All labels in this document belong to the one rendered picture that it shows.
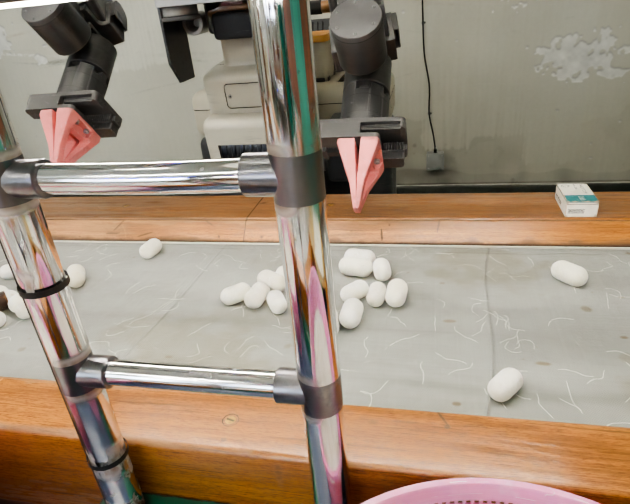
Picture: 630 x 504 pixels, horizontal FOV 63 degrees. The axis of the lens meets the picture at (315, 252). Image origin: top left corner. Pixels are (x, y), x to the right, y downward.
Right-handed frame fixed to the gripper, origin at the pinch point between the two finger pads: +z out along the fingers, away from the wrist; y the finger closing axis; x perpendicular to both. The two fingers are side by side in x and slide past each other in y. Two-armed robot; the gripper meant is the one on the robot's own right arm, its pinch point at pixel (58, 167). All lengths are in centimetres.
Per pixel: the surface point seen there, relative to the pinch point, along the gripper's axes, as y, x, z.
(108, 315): 12.7, -0.8, 19.2
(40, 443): 18.6, -13.4, 32.1
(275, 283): 30.2, 1.3, 14.5
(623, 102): 126, 156, -122
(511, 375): 52, -7, 24
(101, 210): -1.8, 12.2, 0.0
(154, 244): 11.5, 6.9, 7.7
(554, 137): 100, 166, -113
